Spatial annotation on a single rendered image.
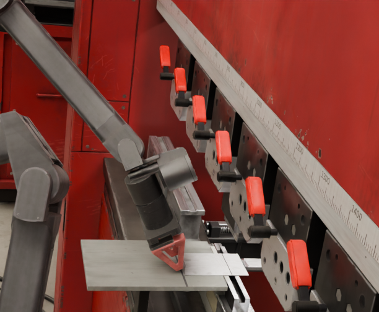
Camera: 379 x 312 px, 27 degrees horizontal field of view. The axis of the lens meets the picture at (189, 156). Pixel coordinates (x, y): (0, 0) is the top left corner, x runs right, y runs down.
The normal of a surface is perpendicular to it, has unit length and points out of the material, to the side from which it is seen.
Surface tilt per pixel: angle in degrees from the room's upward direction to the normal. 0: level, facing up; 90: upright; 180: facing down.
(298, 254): 39
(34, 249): 71
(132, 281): 0
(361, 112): 90
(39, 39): 66
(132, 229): 0
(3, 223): 0
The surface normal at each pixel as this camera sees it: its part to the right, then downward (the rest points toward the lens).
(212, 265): 0.12, -0.93
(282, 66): -0.97, -0.04
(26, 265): 0.04, -0.04
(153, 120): 0.20, 0.37
